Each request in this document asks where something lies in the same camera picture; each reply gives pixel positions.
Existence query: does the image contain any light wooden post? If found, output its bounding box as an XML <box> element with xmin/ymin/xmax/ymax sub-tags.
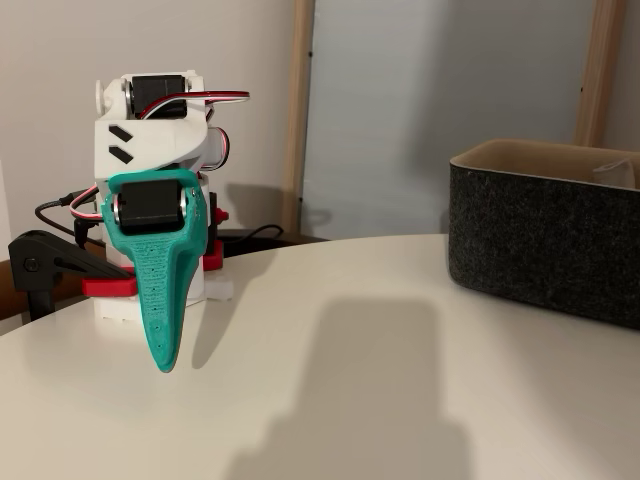
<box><xmin>281</xmin><ymin>0</ymin><xmax>317</xmax><ymax>236</ymax></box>
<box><xmin>572</xmin><ymin>0</ymin><xmax>631</xmax><ymax>149</ymax></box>

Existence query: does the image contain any red white black servo cable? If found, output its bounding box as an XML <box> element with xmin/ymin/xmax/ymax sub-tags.
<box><xmin>133</xmin><ymin>88</ymin><xmax>251</xmax><ymax>120</ymax></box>
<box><xmin>205</xmin><ymin>124</ymin><xmax>233</xmax><ymax>171</ymax></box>
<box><xmin>68</xmin><ymin>183</ymin><xmax>109</xmax><ymax>220</ymax></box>

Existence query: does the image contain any thin black cable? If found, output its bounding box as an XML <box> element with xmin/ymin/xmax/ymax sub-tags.
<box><xmin>219</xmin><ymin>223</ymin><xmax>286</xmax><ymax>242</ymax></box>

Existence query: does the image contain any dark grey felt basket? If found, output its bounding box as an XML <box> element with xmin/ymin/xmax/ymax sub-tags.
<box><xmin>448</xmin><ymin>138</ymin><xmax>640</xmax><ymax>331</ymax></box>

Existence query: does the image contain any grey braided USB cable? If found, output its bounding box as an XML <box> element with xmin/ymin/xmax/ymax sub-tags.
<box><xmin>33</xmin><ymin>192</ymin><xmax>76</xmax><ymax>240</ymax></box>

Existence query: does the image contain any pale grey panel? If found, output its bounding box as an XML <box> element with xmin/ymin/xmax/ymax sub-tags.
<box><xmin>301</xmin><ymin>0</ymin><xmax>596</xmax><ymax>241</ymax></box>

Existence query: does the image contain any black power plug cable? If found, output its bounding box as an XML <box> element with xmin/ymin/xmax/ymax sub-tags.
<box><xmin>73</xmin><ymin>214</ymin><xmax>104</xmax><ymax>249</ymax></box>

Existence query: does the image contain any black clamp with red pad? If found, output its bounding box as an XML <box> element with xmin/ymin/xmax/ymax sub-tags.
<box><xmin>202</xmin><ymin>192</ymin><xmax>230</xmax><ymax>271</ymax></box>
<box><xmin>5</xmin><ymin>228</ymin><xmax>137</xmax><ymax>322</ymax></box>

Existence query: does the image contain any pale beige block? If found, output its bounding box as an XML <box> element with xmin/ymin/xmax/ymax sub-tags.
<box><xmin>592</xmin><ymin>159</ymin><xmax>639</xmax><ymax>190</ymax></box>

